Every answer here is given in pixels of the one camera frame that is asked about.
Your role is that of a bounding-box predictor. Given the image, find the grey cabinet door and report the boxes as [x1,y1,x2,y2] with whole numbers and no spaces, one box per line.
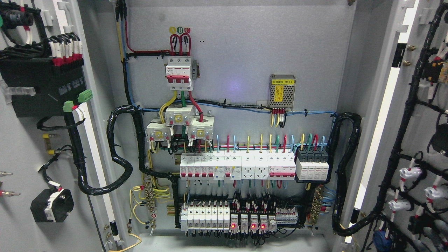
[346,0,447,252]
[1,0,134,252]

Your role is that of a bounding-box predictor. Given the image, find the white current transformer cluster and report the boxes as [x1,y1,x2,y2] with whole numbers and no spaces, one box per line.
[146,105,215,146]

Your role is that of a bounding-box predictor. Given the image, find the white socket breaker row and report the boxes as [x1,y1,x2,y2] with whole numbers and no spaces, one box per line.
[180,150,296,183]

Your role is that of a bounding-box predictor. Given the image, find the perforated metal power supply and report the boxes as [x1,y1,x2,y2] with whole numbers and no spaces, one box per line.
[268,74,296,109]

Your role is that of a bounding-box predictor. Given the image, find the red white main breaker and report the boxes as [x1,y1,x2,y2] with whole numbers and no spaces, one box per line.
[165,56,193,91]

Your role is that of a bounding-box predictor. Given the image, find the white lower breaker row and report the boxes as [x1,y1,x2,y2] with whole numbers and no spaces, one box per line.
[180,200,231,232]

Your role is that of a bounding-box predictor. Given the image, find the black surge protector block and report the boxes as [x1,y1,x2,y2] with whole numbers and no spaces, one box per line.
[295,147,331,184]

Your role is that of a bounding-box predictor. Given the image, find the black relay terminal row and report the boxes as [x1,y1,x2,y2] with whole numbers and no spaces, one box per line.
[226,194,299,235]

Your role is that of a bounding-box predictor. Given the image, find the black corrugated cable conduit right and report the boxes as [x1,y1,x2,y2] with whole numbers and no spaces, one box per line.
[327,112,362,237]

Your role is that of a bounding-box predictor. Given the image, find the black corrugated cable conduit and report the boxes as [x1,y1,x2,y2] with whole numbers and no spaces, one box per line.
[77,105,181,196]
[327,112,362,237]

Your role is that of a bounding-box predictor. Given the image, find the black corrugated cable conduit left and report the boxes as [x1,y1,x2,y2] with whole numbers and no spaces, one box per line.
[77,105,181,196]

